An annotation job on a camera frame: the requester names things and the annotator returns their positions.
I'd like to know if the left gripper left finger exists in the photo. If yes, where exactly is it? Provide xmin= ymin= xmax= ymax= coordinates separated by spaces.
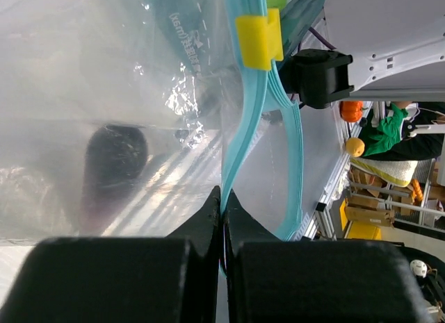
xmin=1 ymin=187 xmax=220 ymax=322

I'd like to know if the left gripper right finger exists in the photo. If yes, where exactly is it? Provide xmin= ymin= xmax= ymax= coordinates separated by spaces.
xmin=224 ymin=193 xmax=432 ymax=322

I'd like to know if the purple eggplant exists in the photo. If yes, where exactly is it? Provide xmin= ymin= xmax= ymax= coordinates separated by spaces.
xmin=79 ymin=124 xmax=149 ymax=235

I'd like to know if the clear zip top bag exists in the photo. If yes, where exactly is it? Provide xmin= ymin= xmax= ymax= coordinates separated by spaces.
xmin=1 ymin=0 xmax=303 ymax=246

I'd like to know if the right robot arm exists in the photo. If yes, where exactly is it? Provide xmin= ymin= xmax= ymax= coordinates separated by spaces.
xmin=279 ymin=0 xmax=444 ymax=109

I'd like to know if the yellow zipper slider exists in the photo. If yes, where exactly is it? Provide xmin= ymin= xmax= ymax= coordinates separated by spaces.
xmin=235 ymin=8 xmax=284 ymax=71

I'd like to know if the yellow lemon toy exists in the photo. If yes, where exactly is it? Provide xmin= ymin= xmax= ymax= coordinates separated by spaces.
xmin=345 ymin=138 xmax=365 ymax=158

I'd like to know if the orange pumpkin toy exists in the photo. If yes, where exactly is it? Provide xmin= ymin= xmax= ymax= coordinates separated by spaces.
xmin=339 ymin=101 xmax=364 ymax=123

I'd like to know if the green cloth item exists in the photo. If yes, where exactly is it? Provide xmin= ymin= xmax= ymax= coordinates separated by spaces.
xmin=359 ymin=104 xmax=409 ymax=160

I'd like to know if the teal plastic tray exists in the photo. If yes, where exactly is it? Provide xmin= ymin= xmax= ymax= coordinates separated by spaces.
xmin=280 ymin=0 xmax=325 ymax=57

